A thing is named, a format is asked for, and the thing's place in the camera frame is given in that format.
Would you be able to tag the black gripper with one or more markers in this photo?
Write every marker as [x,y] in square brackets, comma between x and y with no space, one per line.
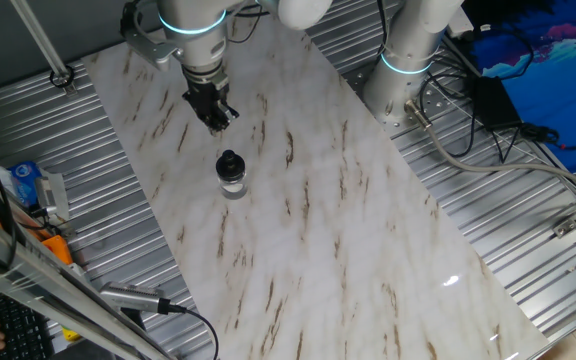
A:
[207,90]

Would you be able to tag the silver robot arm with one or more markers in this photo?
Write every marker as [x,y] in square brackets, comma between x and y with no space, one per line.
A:
[408,45]

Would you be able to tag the white marble pattern board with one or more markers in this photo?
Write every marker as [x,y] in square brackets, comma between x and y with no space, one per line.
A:
[343,225]

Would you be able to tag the slim aluminium pole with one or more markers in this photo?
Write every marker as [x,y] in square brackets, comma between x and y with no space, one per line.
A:
[38,37]

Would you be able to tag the blue and white tissue pack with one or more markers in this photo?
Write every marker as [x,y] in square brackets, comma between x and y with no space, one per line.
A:
[24,182]

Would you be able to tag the white power strip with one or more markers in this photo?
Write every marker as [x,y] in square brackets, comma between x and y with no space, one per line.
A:
[460,22]

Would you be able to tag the yellow box with green button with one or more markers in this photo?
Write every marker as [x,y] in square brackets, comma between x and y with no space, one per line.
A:
[70,334]

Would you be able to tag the black power adapter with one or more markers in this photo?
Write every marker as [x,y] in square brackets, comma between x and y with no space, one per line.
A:
[495,102]

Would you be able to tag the black keyboard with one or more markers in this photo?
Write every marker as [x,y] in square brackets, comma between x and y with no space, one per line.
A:
[18,325]

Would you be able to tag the blue landscape picture mat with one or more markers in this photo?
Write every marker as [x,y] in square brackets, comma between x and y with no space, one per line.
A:
[568,85]

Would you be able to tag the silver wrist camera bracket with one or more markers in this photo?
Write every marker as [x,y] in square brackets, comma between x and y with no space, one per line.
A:
[155,50]

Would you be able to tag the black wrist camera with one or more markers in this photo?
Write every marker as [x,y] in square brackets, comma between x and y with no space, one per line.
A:
[128,20]

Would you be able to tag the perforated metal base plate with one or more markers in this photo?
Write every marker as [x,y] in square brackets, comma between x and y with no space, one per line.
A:
[433,105]

